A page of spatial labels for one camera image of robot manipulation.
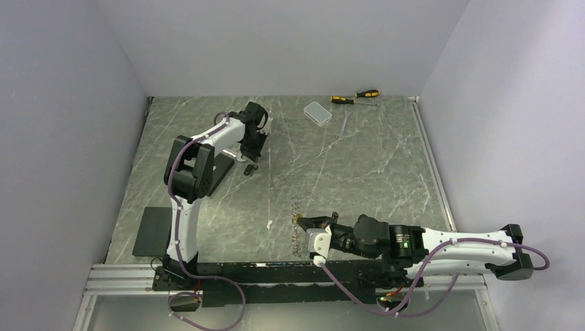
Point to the small silver wrench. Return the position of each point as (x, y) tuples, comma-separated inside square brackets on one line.
[(341, 135)]

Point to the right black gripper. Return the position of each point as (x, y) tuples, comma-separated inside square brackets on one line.
[(318, 221)]

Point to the black network switch box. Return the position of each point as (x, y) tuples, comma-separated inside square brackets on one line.
[(222, 166)]

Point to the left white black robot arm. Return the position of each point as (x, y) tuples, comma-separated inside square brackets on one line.
[(192, 171)]

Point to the yellow black screwdriver rear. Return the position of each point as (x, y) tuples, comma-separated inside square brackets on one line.
[(367, 94)]

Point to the black key fob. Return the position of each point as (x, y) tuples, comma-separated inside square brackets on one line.
[(250, 169)]

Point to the yellow black screwdriver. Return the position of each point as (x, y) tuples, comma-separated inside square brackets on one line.
[(367, 94), (346, 101)]

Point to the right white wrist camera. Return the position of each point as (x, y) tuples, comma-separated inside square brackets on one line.
[(318, 241)]

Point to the large silver combination wrench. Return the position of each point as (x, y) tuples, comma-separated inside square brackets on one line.
[(237, 155)]

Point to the aluminium rail frame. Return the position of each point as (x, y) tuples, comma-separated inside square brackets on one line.
[(124, 297)]

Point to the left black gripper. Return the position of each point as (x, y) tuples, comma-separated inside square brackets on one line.
[(254, 154)]

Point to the white plastic box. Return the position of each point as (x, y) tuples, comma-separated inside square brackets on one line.
[(317, 113)]

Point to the yellow black screwdriver front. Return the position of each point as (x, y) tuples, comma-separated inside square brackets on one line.
[(346, 101)]

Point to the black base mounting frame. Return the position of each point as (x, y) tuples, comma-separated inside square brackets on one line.
[(292, 281)]

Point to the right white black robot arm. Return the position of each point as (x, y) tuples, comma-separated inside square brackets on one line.
[(415, 250)]

